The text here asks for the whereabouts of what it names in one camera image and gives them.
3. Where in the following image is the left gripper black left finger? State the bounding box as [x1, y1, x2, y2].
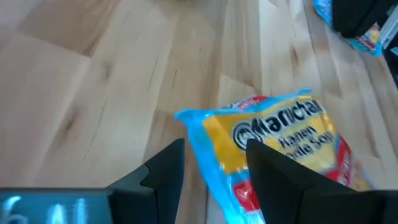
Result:
[0, 138, 186, 224]

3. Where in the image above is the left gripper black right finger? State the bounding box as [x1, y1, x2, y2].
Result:
[245, 138, 398, 224]

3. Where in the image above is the silver aluminium extrusion piece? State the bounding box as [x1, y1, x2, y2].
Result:
[381, 18, 398, 49]

